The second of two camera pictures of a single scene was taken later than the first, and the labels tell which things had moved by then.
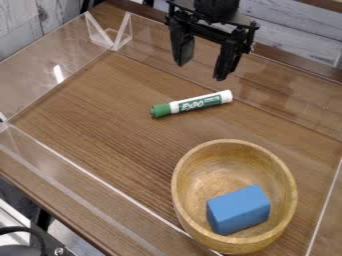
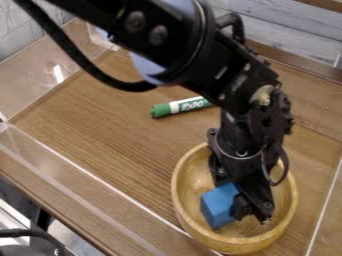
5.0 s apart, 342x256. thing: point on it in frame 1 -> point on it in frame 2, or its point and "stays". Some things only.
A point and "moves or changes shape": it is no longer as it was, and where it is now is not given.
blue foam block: (239, 209) moves or changes shape
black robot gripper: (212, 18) -> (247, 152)
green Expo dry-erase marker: (213, 98) stays
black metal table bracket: (56, 248) stays
